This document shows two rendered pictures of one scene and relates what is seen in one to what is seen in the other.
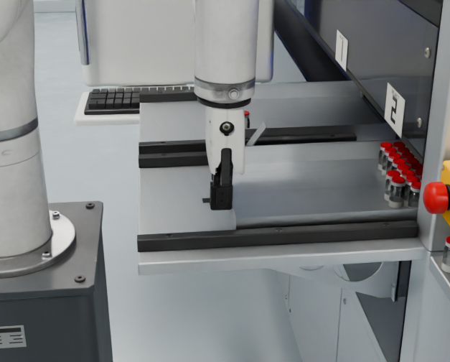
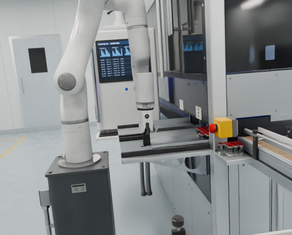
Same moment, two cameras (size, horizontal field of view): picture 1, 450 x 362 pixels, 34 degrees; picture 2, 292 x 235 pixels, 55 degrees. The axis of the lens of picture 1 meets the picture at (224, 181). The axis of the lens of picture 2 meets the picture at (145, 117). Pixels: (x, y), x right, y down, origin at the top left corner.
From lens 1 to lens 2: 0.32 m
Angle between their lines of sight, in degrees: 16
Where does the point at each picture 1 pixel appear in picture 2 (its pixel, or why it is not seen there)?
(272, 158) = (162, 135)
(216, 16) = (141, 82)
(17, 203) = (82, 144)
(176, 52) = (128, 117)
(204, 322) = (144, 218)
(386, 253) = (200, 152)
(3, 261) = (78, 164)
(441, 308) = (221, 170)
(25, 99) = (85, 111)
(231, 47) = (146, 91)
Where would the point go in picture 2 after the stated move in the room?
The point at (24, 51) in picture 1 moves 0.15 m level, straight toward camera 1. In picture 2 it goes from (84, 98) to (87, 101)
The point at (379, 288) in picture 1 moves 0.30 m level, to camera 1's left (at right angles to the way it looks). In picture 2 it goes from (201, 171) to (139, 176)
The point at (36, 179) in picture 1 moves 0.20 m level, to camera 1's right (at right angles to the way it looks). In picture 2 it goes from (88, 137) to (133, 133)
